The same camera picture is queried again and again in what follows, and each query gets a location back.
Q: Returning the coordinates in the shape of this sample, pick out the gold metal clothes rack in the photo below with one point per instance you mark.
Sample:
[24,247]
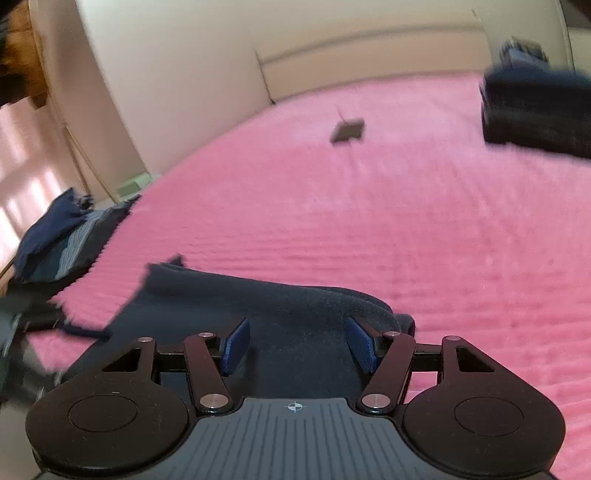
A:
[79,157]

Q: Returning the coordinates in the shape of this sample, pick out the stack of folded dark clothes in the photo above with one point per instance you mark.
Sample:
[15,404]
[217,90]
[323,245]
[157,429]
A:
[543,109]

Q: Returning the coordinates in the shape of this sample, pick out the dark navy fleece pants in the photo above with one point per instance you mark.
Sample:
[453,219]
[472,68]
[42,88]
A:
[297,342]

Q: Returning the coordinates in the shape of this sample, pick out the green rectangular box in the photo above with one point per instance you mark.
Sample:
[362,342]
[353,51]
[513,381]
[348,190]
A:
[133,186]

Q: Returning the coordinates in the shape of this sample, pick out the clothes on wardrobe shelf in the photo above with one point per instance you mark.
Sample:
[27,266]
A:
[517,53]

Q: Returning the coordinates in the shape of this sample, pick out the wooden bed headboard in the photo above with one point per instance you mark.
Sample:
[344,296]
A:
[312,59]

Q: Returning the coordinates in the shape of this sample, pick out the beige patterned curtain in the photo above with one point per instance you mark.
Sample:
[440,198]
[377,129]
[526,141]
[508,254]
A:
[35,168]

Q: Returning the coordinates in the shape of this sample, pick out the black smartphone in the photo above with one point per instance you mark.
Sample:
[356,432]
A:
[348,130]

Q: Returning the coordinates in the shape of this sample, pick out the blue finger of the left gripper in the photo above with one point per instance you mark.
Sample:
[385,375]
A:
[78,331]

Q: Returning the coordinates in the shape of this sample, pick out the pink plush bed blanket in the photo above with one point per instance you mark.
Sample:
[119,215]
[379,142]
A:
[491,243]

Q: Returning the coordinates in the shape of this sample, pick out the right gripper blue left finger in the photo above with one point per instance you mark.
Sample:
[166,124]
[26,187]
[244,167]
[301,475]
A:
[233,343]

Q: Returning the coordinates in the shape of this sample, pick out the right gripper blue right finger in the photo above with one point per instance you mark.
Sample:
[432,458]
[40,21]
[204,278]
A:
[365,343]

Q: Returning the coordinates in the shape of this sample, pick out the royal blue garment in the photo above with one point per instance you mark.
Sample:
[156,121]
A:
[65,213]

